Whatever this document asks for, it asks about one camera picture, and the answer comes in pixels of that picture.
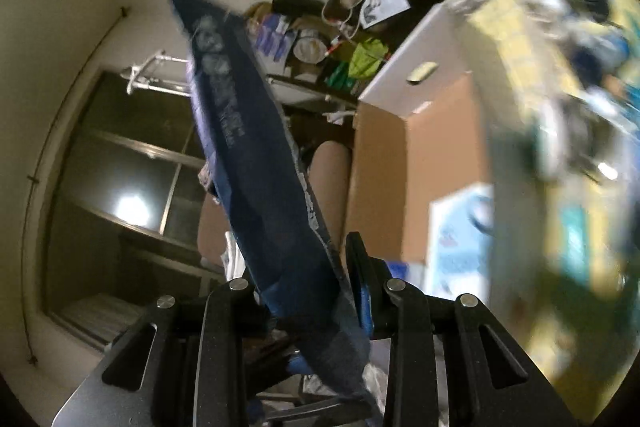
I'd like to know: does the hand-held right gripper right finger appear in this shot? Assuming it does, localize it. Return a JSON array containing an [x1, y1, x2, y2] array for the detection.
[[345, 232, 578, 427]]

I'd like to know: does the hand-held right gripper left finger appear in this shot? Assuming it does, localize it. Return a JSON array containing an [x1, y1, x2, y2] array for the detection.
[[52, 277, 273, 427]]

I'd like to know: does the white blue face mask packet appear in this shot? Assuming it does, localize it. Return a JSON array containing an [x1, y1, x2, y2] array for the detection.
[[426, 186, 497, 304]]

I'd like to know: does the dark blue tube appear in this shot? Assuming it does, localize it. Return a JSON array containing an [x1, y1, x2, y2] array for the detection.
[[169, 0, 383, 410]]

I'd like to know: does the brown cardboard box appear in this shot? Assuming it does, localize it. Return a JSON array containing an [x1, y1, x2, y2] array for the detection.
[[344, 72, 495, 269]]

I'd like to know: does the yellow patterned desktop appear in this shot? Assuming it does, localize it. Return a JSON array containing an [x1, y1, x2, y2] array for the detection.
[[445, 0, 640, 425]]

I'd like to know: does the window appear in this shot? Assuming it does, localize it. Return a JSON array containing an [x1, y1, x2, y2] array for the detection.
[[39, 67, 227, 354]]

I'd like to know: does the yellow green bag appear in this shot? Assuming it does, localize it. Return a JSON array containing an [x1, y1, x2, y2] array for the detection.
[[346, 36, 392, 78]]

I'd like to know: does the white board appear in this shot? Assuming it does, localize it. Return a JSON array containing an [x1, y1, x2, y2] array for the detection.
[[359, 3, 472, 108]]

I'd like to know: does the white drying rack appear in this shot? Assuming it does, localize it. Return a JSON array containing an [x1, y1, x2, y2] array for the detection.
[[121, 49, 192, 98]]

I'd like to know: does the white round container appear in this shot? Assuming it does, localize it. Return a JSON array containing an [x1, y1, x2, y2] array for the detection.
[[292, 29, 327, 64]]

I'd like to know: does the black speaker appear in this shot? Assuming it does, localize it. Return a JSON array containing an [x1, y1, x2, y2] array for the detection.
[[271, 0, 327, 16]]

